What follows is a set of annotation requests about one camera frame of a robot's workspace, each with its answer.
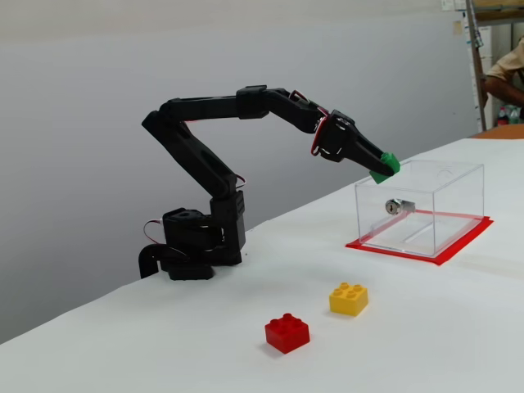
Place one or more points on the red capped cola bottle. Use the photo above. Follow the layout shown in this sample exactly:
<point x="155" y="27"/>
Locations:
<point x="502" y="118"/>

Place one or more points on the bare brown forearm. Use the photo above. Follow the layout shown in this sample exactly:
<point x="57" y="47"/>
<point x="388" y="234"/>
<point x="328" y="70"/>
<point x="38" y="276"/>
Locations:
<point x="501" y="90"/>

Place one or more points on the yellow lego brick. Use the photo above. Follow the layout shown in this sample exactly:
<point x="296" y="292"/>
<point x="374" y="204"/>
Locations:
<point x="348" y="301"/>

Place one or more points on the silver cam lock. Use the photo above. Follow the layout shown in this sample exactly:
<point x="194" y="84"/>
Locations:
<point x="395" y="206"/>

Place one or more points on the person in beige shirt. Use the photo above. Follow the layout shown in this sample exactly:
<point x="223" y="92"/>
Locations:
<point x="509" y="61"/>

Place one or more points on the clear plastic bottle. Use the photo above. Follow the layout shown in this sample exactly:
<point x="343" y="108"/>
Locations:
<point x="515" y="116"/>

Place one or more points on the green lego brick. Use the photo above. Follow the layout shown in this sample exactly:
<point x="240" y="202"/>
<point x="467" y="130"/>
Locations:
<point x="393" y="162"/>

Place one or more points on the transparent acrylic box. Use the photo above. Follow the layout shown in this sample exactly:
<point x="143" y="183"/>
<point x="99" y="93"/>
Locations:
<point x="458" y="204"/>

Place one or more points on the red tape frame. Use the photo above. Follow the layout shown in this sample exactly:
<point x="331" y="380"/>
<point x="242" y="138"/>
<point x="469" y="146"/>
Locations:
<point x="462" y="245"/>

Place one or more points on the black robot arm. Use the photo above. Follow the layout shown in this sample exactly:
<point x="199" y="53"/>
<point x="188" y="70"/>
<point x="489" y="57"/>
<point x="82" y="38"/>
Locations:
<point x="196" y="151"/>

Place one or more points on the wooden shelf board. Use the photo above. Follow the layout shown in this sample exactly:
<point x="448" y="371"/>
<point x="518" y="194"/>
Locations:
<point x="501" y="14"/>

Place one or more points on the red lego brick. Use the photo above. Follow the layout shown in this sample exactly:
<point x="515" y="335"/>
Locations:
<point x="286" y="335"/>

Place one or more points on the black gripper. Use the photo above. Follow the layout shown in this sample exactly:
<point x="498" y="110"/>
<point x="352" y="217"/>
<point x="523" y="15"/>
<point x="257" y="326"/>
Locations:
<point x="351" y="138"/>

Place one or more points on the black table clamp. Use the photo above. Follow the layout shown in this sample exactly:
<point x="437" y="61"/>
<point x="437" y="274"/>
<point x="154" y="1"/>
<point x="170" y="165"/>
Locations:
<point x="146" y="262"/>

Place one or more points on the metal shelf post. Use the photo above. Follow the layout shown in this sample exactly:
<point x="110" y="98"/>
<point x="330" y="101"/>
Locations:
<point x="475" y="61"/>

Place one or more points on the orange wooden table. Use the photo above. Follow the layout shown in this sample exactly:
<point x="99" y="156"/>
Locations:
<point x="503" y="132"/>

